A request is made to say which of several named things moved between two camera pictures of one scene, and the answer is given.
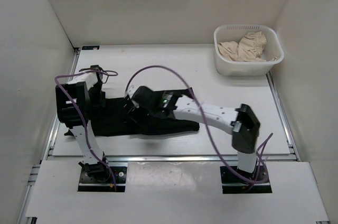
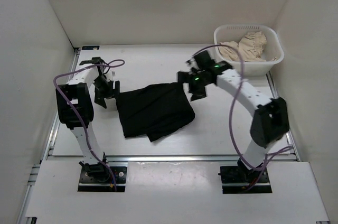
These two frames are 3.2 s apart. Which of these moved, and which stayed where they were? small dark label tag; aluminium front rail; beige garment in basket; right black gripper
Moved: right black gripper
Stayed: aluminium front rail; beige garment in basket; small dark label tag
